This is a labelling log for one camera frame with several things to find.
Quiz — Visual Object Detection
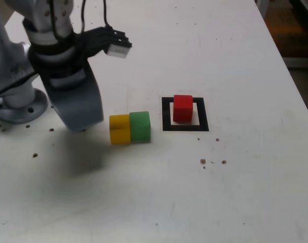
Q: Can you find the grey furniture bar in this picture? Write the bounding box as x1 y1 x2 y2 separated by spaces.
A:
282 57 308 69

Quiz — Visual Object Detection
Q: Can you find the white camera on black bracket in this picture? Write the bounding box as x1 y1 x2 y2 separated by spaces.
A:
78 26 133 59

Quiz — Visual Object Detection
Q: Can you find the black tape square outline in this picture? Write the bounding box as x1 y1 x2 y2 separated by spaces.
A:
161 97 210 132

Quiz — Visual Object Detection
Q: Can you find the yellow cube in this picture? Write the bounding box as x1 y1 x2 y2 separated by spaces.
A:
109 114 131 146

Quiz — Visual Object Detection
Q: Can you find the red cube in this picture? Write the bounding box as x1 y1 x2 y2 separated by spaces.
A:
173 94 194 123

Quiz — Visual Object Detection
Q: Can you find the grey furniture post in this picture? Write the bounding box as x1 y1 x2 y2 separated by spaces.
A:
255 0 269 18

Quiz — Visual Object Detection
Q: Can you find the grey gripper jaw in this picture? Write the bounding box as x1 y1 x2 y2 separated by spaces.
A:
40 60 104 134

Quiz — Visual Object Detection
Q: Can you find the green cube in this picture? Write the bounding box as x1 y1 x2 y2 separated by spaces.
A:
129 111 151 142

